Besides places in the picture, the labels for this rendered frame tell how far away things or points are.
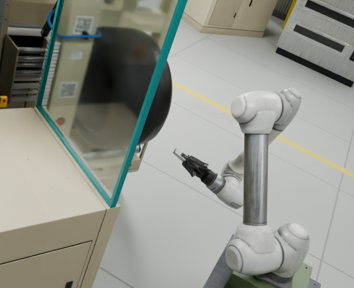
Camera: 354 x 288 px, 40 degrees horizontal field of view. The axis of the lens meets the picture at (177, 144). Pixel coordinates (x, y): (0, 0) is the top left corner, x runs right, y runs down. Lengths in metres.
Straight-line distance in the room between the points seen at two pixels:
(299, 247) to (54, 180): 1.11
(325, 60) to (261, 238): 6.04
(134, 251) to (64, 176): 1.74
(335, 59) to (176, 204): 4.76
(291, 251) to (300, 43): 5.96
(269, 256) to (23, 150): 1.07
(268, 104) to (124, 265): 1.53
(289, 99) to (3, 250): 1.28
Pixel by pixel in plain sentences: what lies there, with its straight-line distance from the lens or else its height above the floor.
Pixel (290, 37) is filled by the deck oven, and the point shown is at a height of 0.32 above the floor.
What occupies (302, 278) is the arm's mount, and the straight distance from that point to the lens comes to 2.41.
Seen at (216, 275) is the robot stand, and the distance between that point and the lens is 2.33.
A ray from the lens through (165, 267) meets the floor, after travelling 3.19.
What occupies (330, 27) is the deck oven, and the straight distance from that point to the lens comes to 7.77.
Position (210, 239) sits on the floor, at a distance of 3.54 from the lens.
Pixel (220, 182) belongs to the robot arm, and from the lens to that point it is 2.39.
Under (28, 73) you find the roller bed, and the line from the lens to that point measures 2.47.
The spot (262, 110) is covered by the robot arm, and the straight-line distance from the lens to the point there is 1.98.
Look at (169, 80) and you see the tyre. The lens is 2.17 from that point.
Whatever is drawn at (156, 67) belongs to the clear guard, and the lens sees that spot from 1.22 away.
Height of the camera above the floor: 2.20
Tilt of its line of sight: 30 degrees down
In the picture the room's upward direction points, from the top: 22 degrees clockwise
